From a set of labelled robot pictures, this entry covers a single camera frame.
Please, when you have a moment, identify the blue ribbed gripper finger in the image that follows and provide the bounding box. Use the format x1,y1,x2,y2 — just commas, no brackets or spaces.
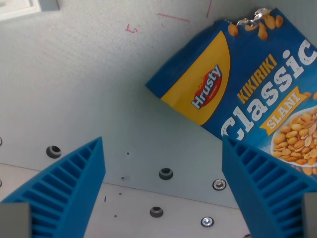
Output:
0,136,106,238
221,135,317,238

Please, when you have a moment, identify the silver hex bolt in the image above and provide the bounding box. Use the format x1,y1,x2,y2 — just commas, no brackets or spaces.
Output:
212,178,227,191
201,216,215,228

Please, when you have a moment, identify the blue Hrusty peanut bag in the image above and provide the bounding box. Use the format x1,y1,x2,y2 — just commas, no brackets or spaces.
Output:
145,7,317,176

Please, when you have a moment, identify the grey block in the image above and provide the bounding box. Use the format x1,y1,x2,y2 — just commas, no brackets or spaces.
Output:
38,0,60,12

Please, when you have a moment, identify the white framed panel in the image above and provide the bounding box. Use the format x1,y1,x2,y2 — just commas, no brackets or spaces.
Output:
0,0,42,21

